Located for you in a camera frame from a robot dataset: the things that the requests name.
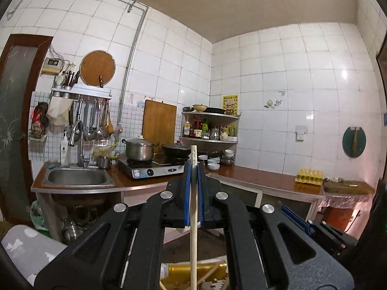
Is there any yellow egg tray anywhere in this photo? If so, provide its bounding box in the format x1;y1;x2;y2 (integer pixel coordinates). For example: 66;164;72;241
295;168;324;186

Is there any silver induction stove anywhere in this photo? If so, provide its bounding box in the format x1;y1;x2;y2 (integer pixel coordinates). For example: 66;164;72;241
117;154;185;180

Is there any round wooden board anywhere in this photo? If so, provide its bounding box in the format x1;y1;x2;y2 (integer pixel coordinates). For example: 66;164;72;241
79;50;115;88

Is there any brown framed glass door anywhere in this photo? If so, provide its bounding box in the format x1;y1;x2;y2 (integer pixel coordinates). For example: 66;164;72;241
1;34;52;225

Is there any stainless steel sink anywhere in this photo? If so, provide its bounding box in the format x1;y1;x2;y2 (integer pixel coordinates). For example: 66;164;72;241
42;167;114;188

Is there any chrome faucet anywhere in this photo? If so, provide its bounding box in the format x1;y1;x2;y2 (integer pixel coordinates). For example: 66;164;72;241
68;119;89;168

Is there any yellow wall poster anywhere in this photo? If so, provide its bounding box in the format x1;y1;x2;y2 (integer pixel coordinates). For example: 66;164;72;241
222;94;239;116

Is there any black wok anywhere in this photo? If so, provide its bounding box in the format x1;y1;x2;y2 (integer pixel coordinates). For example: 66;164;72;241
162;141;191;160

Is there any white wall socket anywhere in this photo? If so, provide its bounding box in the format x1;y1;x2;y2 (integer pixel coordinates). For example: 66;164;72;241
295;125;308;141

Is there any rectangular wooden cutting board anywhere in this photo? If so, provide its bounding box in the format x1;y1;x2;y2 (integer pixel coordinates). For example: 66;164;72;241
142;100;177;153

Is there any kitchen counter with cabinets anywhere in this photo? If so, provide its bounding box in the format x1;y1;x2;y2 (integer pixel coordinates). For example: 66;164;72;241
31;161;327;242

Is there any white soap bottle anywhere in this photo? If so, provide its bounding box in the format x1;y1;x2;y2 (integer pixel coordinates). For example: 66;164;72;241
60;134;70;166

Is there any green round wall board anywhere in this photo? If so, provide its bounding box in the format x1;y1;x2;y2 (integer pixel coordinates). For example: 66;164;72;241
342;126;367;158

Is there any grey patterned tablecloth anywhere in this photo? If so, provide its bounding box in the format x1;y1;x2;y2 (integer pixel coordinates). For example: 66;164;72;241
1;225;67;286

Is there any yellow perforated utensil holder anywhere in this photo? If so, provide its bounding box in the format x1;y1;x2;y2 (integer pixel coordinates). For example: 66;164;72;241
159;261;229;290

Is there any stainless steel cooking pot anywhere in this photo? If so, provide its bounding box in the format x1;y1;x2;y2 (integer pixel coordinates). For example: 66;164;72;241
121;136;158;162

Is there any lone wooden chopstick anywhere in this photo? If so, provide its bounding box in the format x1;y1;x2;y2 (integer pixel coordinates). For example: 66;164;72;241
197;262;220;285

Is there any corner metal shelf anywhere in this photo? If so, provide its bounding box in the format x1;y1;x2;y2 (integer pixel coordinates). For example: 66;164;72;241
179;108;240;166

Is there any wall utensil rack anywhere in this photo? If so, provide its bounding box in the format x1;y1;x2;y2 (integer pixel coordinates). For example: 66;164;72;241
47;64;112;141

